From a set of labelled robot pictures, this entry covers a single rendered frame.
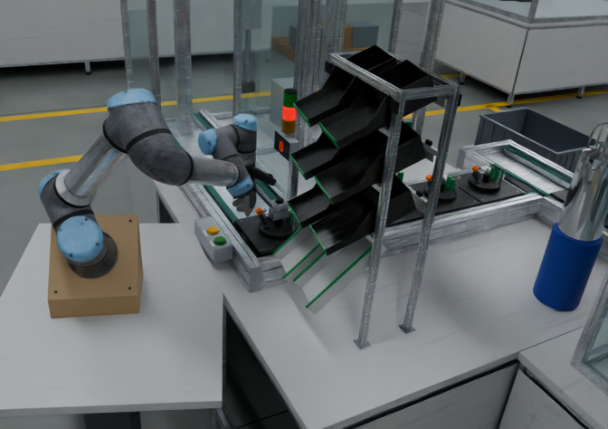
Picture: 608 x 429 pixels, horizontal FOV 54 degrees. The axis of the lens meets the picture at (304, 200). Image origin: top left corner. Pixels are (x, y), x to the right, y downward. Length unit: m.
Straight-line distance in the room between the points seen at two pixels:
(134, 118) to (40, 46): 5.39
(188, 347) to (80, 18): 5.33
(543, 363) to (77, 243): 1.40
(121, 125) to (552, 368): 1.40
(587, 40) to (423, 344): 5.82
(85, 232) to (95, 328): 0.34
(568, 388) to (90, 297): 1.43
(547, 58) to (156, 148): 5.92
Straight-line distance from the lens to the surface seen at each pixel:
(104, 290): 1.92
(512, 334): 2.04
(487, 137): 3.87
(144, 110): 1.47
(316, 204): 1.80
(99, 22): 6.84
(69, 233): 1.74
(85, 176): 1.67
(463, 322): 2.03
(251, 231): 2.12
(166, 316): 1.93
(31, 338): 1.94
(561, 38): 7.05
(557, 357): 2.03
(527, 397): 2.04
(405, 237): 2.26
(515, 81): 6.78
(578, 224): 2.06
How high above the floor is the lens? 2.11
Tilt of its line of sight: 29 degrees down
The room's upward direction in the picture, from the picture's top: 4 degrees clockwise
